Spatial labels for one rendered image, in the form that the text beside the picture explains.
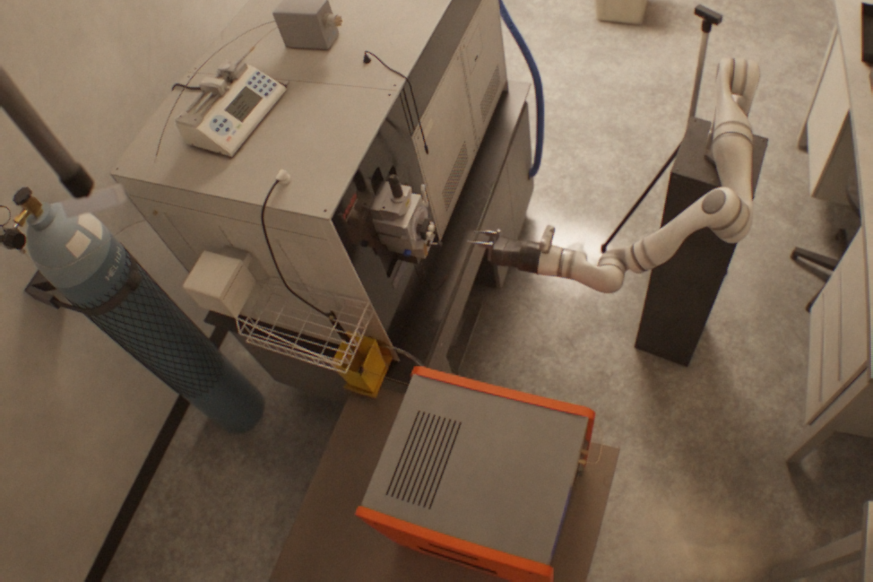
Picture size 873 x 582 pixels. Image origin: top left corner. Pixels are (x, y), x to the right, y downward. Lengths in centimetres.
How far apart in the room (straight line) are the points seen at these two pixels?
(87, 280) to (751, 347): 246
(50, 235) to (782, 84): 360
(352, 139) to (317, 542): 108
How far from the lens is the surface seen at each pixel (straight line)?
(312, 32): 174
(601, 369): 266
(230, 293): 161
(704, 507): 254
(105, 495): 283
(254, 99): 162
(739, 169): 146
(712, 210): 135
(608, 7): 411
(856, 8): 302
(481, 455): 136
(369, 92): 157
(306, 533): 186
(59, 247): 185
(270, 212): 143
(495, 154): 232
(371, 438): 187
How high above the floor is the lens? 243
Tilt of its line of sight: 51 degrees down
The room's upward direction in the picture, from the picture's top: 15 degrees counter-clockwise
